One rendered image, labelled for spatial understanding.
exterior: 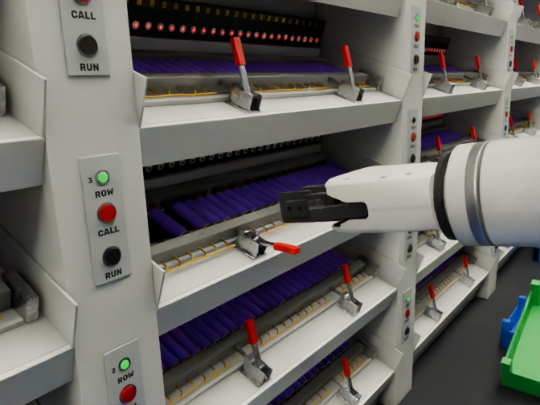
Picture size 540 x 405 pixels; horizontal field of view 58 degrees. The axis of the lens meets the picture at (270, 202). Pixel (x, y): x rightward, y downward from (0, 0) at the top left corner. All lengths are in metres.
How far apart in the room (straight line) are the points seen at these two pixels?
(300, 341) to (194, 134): 0.42
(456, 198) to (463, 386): 0.96
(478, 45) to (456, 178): 1.29
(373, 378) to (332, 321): 0.25
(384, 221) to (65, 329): 0.31
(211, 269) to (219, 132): 0.17
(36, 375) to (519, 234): 0.42
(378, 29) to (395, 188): 0.64
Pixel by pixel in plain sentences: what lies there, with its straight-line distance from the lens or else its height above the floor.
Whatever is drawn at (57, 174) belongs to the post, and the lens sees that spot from 0.46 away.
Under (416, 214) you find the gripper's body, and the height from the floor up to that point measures 0.61.
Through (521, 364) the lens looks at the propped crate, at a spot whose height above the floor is 0.03.
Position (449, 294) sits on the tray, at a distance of 1.52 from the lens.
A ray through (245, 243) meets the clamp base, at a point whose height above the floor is 0.50.
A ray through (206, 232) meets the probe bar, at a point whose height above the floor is 0.53.
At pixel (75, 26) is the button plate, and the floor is 0.77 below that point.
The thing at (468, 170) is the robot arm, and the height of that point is 0.64.
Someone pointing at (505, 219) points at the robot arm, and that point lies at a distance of 0.39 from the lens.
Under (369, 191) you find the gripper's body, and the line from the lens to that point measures 0.41.
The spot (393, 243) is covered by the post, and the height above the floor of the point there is 0.39.
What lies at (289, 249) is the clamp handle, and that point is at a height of 0.51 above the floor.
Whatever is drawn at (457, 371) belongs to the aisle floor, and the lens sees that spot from 1.37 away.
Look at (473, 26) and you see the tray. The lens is 1.39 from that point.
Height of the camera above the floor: 0.71
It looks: 13 degrees down
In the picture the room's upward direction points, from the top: 2 degrees counter-clockwise
